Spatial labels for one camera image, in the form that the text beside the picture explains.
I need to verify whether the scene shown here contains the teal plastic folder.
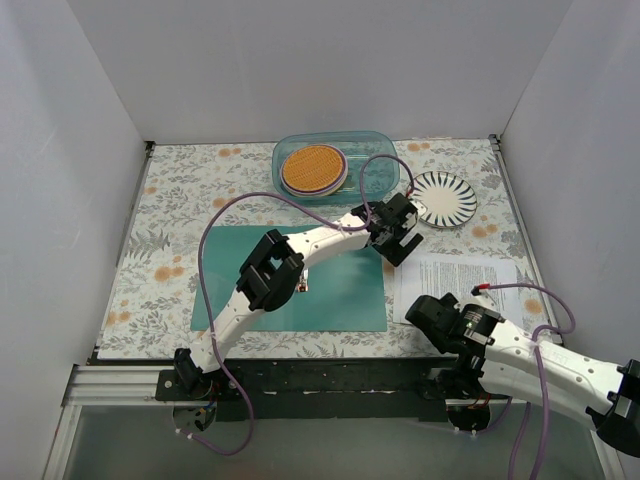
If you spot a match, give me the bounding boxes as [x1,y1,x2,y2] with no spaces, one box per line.
[203,226,387,333]

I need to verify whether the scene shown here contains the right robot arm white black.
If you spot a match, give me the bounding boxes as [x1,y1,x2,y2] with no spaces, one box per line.
[405,294,639,457]

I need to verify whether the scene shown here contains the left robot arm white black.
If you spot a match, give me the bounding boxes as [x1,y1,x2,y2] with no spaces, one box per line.
[173,193,425,400]

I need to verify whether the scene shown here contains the silver folder clip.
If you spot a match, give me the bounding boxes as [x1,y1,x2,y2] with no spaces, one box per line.
[297,269,309,293]

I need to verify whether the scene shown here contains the printed paper stack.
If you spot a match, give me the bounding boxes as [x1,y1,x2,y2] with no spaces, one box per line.
[383,252,528,331]

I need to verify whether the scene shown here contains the clear teal plastic container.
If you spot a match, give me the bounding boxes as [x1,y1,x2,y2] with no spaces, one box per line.
[272,131,400,205]

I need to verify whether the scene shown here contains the blue striped white plate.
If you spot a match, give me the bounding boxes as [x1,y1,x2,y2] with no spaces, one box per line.
[409,171,478,229]

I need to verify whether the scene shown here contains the floral patterned table mat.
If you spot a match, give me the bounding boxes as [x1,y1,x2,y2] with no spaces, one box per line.
[98,139,549,361]

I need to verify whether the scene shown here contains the orange woven round coaster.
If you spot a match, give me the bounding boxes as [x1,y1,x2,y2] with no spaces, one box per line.
[280,144,349,197]

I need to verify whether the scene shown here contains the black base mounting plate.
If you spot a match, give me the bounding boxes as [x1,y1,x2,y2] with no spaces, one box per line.
[155,358,495,431]

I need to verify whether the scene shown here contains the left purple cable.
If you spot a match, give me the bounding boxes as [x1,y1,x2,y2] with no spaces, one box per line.
[174,153,416,456]

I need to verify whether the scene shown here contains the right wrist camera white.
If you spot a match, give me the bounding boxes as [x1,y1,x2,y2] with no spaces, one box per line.
[471,283,505,322]

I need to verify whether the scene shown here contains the aluminium frame rail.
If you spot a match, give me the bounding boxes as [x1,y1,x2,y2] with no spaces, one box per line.
[65,359,468,404]

